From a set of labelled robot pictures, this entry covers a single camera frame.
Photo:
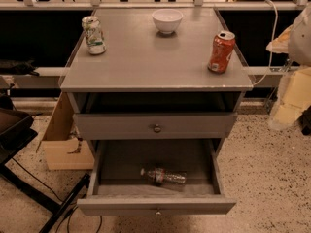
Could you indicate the grey drawer cabinet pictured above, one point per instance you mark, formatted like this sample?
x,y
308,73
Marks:
x,y
158,100

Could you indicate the white ceramic bowl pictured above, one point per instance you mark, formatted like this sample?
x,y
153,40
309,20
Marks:
x,y
167,21

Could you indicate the green white soda can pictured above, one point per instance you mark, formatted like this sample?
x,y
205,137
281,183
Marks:
x,y
94,35

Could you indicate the open grey middle drawer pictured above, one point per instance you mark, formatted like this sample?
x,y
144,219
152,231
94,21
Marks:
x,y
117,188

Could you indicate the black stand base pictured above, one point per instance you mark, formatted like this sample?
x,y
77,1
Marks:
x,y
21,214

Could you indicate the metal railing frame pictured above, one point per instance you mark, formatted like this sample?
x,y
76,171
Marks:
x,y
138,55

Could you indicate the red orange soda can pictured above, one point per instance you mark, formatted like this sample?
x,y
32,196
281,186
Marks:
x,y
223,45

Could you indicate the closed grey top drawer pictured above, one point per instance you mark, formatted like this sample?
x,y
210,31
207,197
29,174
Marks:
x,y
154,126

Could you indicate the black cloth on ledge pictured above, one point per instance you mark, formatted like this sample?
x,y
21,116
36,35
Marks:
x,y
14,67

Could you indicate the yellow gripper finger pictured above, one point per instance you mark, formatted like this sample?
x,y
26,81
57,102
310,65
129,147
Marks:
x,y
280,44
294,97

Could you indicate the clear plastic water bottle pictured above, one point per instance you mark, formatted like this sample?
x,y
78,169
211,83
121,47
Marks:
x,y
162,176

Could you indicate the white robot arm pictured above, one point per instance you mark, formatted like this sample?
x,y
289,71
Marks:
x,y
300,39

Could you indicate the cardboard box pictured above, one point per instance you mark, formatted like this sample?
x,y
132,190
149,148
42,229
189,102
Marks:
x,y
64,149

